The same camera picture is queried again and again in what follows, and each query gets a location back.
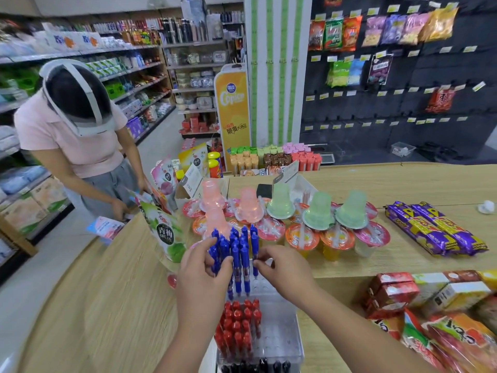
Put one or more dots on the green jelly pouch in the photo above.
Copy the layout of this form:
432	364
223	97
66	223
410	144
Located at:
165	233

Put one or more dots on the row of white candy packets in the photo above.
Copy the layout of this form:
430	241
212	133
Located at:
260	171

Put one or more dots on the row of red candy sticks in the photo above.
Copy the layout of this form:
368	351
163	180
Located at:
306	162

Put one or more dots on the clear tiered pen holder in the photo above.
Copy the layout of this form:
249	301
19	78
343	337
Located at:
279	330

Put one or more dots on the purple candy packets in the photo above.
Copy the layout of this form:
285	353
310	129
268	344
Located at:
435	229

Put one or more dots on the cluster of black pens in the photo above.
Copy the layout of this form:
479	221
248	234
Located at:
264	367

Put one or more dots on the yellow white jelly pouch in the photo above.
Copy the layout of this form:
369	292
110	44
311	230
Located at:
194	157

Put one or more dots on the white card sign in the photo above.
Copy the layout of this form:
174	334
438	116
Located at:
287	172
192	181

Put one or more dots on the red hanging snack bag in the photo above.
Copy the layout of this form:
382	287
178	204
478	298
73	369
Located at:
440	100

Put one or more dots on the jelly cup display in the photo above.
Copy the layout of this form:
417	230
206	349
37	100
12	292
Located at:
338	240

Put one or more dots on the black pegboard display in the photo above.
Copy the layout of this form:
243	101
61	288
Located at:
388	132

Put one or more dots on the pile of green candies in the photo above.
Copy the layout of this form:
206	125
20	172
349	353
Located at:
252	150

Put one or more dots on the white green striped banner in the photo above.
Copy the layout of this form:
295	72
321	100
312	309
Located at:
277	73

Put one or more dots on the yellow lid orange can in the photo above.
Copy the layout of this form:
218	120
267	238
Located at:
214	155
215	169

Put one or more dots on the dark purple hanging bag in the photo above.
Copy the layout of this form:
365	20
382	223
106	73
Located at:
379	69

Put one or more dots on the red jelly pouch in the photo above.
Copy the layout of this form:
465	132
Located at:
159	200

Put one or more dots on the light wooden board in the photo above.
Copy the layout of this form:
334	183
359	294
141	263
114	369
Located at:
19	236

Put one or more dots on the background store shelf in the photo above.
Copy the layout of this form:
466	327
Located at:
136	73

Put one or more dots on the pile of colourful snack bags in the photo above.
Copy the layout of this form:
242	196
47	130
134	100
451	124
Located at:
458	341

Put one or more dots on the red lid pink jelly cup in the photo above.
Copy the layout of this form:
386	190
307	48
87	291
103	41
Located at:
171	281

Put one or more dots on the pile of brown candies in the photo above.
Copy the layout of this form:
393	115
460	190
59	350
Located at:
277	160

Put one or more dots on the small grey tray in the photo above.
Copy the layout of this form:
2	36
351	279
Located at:
327	158

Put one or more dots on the person's right forearm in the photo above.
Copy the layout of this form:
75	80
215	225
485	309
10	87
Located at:
365	341

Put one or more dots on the pile of pink candies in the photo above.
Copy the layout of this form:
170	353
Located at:
297	147

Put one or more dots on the yellow banner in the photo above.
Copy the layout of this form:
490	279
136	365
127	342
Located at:
233	120

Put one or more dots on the row of hanging snack bags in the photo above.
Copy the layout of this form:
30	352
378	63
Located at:
388	31

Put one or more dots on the stack of red snack packets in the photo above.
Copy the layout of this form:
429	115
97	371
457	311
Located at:
392	295

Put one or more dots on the person's right hand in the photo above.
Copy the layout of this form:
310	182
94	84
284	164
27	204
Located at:
291	271

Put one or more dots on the wooden round tier stand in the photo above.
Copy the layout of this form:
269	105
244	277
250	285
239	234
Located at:
171	266

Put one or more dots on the person's left forearm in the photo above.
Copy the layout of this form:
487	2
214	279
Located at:
186	353

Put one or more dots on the cluster of blue pens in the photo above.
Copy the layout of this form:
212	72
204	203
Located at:
240	252

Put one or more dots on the cluster of red pens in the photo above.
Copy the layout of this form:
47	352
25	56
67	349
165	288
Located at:
237	322

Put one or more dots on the rear store shelf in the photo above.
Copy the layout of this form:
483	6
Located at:
198	73

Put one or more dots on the black flat device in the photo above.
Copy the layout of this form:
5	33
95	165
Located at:
264	191

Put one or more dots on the pink white jelly pouch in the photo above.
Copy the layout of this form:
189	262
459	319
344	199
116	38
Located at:
165	176

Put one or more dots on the person's left hand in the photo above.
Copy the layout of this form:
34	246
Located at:
202	291

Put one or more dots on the blue hanging snack bag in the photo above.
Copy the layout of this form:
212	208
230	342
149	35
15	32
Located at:
356	72

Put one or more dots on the small clear plastic cup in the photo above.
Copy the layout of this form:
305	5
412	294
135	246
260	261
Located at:
403	149

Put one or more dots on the orange white snack carton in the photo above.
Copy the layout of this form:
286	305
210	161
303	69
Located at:
176	165

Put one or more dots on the row of tan candy sticks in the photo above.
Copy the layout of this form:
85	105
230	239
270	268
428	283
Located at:
244	163

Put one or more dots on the green jelly cup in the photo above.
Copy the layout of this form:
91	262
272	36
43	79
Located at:
351	211
318	213
280	203

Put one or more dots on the green hanging snack bag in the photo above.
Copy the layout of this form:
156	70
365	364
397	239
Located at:
338	73

